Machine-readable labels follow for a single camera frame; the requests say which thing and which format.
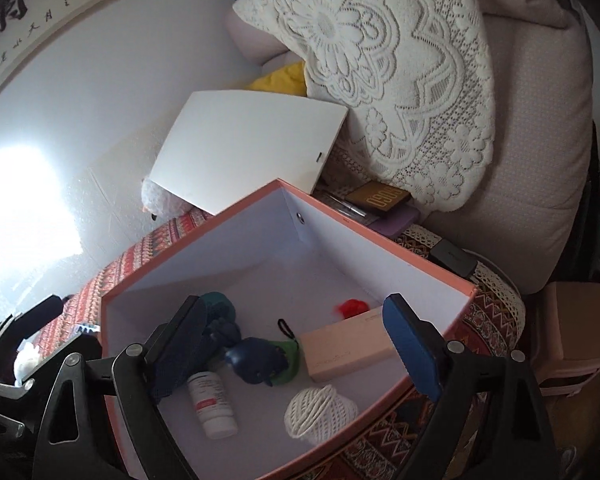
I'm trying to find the ball of white string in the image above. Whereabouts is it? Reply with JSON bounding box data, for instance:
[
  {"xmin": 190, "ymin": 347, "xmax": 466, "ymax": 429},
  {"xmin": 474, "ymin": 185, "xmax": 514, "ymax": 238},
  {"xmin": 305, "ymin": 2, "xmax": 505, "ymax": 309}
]
[{"xmin": 283, "ymin": 384, "xmax": 359, "ymax": 446}]

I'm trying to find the cream cardboard box lid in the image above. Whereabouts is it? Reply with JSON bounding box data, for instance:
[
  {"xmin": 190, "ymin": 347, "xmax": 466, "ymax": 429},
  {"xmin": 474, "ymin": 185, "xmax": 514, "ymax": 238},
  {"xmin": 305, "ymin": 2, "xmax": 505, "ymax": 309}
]
[{"xmin": 142, "ymin": 90, "xmax": 348, "ymax": 216}]

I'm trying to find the pale pink rectangular box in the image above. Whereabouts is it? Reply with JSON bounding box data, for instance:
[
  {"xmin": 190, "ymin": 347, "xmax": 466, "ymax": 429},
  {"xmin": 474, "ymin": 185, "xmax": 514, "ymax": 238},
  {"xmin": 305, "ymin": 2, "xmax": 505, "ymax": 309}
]
[{"xmin": 298, "ymin": 305, "xmax": 398, "ymax": 383}]

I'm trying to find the round white plush bird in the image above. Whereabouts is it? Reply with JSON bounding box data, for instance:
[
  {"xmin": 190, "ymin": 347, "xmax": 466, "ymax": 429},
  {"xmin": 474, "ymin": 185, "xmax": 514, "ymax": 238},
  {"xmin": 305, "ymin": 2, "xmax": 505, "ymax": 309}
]
[{"xmin": 140, "ymin": 177, "xmax": 216, "ymax": 221}]

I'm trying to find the white plush bear toy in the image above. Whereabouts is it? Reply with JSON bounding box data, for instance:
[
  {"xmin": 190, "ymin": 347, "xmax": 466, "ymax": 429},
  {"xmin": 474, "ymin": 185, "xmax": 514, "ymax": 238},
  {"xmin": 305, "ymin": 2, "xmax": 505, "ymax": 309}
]
[{"xmin": 14, "ymin": 340, "xmax": 41, "ymax": 386}]

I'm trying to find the white lace pillow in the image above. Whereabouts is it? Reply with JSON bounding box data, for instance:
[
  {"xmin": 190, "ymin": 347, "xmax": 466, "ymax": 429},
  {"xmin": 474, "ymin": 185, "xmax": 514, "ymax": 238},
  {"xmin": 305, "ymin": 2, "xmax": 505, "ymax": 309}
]
[{"xmin": 232, "ymin": 0, "xmax": 498, "ymax": 213}]

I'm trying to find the black power adapter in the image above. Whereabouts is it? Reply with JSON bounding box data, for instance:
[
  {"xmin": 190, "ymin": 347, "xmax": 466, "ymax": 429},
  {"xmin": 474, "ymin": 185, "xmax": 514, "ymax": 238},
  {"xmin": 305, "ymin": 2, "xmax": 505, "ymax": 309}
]
[{"xmin": 427, "ymin": 239, "xmax": 476, "ymax": 278}]

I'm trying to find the calligraphy wall scroll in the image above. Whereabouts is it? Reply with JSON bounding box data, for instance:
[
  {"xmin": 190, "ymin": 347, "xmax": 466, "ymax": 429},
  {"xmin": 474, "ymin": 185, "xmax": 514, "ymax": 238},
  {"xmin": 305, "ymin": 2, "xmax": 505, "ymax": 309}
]
[{"xmin": 0, "ymin": 0, "xmax": 231, "ymax": 111}]

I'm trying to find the clear bag of pens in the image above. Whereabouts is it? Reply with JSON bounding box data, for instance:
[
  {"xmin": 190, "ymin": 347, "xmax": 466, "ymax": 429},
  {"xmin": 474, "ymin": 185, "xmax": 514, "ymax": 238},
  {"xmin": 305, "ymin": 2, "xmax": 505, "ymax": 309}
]
[{"xmin": 320, "ymin": 185, "xmax": 381, "ymax": 221}]

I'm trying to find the white lace trim cloth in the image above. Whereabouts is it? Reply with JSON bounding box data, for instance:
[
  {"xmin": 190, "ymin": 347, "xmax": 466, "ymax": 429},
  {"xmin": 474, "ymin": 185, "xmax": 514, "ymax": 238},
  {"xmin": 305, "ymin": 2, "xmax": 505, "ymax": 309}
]
[{"xmin": 402, "ymin": 224, "xmax": 526, "ymax": 321}]

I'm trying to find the white medicine bottle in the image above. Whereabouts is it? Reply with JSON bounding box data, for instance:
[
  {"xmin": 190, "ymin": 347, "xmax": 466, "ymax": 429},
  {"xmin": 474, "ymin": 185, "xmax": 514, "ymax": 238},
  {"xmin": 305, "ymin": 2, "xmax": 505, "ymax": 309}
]
[{"xmin": 187, "ymin": 371, "xmax": 239, "ymax": 440}]

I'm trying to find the beige sofa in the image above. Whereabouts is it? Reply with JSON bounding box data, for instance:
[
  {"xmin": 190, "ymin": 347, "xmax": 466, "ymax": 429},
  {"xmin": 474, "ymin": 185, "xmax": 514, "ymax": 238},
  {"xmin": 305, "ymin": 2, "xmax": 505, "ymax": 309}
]
[{"xmin": 225, "ymin": 0, "xmax": 598, "ymax": 296}]

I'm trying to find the pink plastic stool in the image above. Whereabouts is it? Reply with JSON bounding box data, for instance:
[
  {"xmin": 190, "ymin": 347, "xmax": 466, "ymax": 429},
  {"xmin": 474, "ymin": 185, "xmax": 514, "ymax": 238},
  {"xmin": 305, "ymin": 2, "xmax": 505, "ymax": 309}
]
[{"xmin": 530, "ymin": 282, "xmax": 600, "ymax": 398}]

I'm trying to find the blue dumbbell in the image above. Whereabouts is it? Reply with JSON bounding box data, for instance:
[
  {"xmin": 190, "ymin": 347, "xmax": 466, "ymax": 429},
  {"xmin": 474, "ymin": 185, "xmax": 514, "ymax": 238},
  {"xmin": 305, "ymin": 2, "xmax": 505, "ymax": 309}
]
[{"xmin": 223, "ymin": 336, "xmax": 288, "ymax": 388}]

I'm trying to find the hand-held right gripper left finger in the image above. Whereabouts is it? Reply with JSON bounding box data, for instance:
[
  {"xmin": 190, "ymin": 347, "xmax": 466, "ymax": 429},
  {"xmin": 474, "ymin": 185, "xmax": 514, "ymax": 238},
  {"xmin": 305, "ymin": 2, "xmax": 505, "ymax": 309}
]
[{"xmin": 32, "ymin": 295, "xmax": 211, "ymax": 480}]

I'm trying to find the yellow cloth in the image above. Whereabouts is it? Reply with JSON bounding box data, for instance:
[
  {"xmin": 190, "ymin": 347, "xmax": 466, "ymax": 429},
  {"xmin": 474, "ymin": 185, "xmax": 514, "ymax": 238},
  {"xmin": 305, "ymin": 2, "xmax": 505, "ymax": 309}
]
[{"xmin": 245, "ymin": 60, "xmax": 308, "ymax": 97}]

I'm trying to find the small red cone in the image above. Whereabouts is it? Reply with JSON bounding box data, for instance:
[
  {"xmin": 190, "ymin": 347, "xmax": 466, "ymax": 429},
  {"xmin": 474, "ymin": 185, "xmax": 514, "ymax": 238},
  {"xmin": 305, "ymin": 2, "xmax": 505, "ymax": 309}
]
[{"xmin": 332, "ymin": 298, "xmax": 363, "ymax": 319}]

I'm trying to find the brown digital clock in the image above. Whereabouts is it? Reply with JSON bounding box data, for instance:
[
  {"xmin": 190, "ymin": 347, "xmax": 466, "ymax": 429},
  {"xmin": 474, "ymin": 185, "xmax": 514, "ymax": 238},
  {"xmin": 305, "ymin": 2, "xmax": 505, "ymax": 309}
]
[{"xmin": 347, "ymin": 181, "xmax": 413, "ymax": 218}]

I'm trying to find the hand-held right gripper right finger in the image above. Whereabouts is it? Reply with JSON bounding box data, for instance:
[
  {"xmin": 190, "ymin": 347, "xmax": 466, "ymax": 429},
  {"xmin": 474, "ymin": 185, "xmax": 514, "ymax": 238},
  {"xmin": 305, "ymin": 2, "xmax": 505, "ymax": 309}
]
[{"xmin": 381, "ymin": 293, "xmax": 561, "ymax": 480}]

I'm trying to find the red patterned blanket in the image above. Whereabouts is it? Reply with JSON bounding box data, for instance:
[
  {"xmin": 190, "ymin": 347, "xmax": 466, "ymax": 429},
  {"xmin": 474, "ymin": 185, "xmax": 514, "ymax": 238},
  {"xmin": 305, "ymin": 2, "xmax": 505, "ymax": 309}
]
[{"xmin": 30, "ymin": 207, "xmax": 526, "ymax": 480}]

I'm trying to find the green tape measure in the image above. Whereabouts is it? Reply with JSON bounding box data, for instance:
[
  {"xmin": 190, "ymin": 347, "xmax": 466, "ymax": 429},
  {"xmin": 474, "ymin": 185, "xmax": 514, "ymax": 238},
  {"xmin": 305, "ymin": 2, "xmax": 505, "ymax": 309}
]
[{"xmin": 270, "ymin": 317, "xmax": 301, "ymax": 387}]

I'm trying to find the pink cardboard storage box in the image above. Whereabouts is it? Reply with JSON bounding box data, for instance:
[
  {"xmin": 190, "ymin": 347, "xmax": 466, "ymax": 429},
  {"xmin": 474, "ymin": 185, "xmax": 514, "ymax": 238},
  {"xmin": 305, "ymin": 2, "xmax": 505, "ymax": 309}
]
[{"xmin": 100, "ymin": 177, "xmax": 481, "ymax": 480}]

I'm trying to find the purple notebook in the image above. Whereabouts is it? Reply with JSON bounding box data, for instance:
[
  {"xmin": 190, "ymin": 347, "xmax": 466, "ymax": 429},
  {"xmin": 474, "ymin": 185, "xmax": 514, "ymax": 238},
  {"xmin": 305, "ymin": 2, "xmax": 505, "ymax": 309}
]
[{"xmin": 370, "ymin": 205, "xmax": 421, "ymax": 238}]

